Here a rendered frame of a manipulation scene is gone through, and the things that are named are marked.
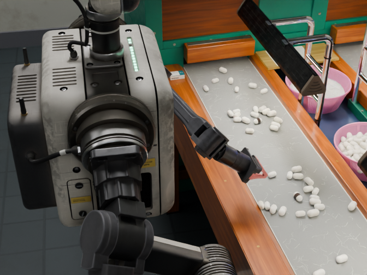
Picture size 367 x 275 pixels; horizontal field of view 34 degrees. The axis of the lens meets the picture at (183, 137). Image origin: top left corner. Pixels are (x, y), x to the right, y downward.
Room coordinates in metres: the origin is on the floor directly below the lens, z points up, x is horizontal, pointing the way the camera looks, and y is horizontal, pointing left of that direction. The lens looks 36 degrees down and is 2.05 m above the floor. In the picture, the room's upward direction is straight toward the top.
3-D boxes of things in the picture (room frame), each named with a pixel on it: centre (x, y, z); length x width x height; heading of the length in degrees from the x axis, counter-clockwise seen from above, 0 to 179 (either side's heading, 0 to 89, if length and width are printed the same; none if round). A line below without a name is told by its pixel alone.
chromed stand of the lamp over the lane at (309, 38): (1.92, -0.40, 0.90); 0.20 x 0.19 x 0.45; 15
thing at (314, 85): (1.90, -0.32, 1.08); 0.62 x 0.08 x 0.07; 15
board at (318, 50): (2.35, -0.49, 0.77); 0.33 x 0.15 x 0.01; 105
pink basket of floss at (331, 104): (2.14, -0.55, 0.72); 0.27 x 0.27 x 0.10
